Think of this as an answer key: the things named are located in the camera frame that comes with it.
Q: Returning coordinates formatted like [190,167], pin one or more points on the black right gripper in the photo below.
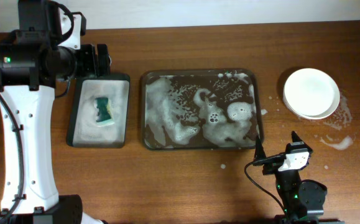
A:
[275,165]

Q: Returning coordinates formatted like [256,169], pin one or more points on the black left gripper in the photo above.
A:
[96,60]

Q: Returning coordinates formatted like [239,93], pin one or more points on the green yellow sponge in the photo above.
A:
[103,114]

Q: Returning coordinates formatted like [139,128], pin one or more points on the cream white plate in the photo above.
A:
[311,94]

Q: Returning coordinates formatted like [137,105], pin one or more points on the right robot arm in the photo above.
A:
[301,200]

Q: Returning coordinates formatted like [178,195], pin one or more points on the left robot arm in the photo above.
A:
[32,59]

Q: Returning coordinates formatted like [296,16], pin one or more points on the black soapy water tray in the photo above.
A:
[83,131]

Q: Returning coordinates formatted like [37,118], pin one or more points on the dark large wash tray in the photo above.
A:
[200,109]

